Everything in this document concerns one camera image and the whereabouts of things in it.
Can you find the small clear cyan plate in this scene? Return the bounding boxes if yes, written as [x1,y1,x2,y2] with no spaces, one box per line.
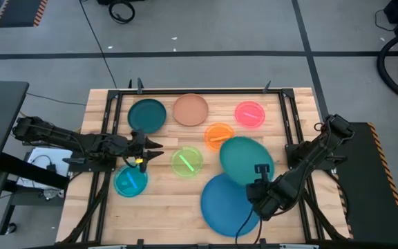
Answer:
[113,163,149,199]

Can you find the blue gripper cable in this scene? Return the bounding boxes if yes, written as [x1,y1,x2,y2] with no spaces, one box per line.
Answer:
[234,206,256,240]

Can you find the coiled black cable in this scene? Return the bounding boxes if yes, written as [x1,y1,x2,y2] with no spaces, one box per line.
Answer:
[108,0,136,25]

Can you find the small dark teal plate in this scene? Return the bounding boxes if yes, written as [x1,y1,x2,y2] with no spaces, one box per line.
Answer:
[127,98,167,135]

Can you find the small clear pink plate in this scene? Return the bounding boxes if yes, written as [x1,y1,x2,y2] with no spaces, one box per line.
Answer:
[234,100,267,129]

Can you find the large blue plate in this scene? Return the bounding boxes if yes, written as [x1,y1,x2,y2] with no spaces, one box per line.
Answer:
[200,172,262,239]

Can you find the small hazard-striped floor mat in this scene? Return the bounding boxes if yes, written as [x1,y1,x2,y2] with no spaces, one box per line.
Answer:
[0,0,48,28]

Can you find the long black floor cable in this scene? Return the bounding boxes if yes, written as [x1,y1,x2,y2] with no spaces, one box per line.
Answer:
[79,0,118,89]

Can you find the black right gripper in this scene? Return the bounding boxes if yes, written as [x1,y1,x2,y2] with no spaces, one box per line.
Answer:
[246,163,292,221]

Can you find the thin black floor cable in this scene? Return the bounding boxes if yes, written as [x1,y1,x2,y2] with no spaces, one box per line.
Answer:
[26,92,88,107]

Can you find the small clear lime plate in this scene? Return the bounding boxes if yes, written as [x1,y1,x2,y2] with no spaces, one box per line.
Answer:
[170,145,205,178]

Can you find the large hazard-striped floor mat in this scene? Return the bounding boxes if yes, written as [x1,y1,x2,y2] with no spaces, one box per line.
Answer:
[332,121,398,246]

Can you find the black metal table frame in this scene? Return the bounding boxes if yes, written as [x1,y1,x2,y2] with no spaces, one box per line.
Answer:
[60,88,350,245]

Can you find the large green plate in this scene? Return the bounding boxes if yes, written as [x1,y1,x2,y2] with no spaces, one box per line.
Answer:
[218,136,276,187]

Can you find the white paper sheet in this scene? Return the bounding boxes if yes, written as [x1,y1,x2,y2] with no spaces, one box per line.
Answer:
[16,147,74,190]

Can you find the small tan plate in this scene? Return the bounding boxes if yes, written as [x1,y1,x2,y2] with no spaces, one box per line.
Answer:
[172,93,209,127]

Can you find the thick black hose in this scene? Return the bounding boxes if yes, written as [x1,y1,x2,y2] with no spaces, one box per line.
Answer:
[376,27,398,108]

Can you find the small clear orange plate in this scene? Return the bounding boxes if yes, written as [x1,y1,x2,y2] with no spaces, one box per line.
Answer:
[203,122,236,152]

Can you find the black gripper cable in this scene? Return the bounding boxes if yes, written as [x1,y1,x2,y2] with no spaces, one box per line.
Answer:
[253,214,265,245]

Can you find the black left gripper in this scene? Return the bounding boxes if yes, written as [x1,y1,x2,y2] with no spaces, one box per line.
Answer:
[126,129,165,174]

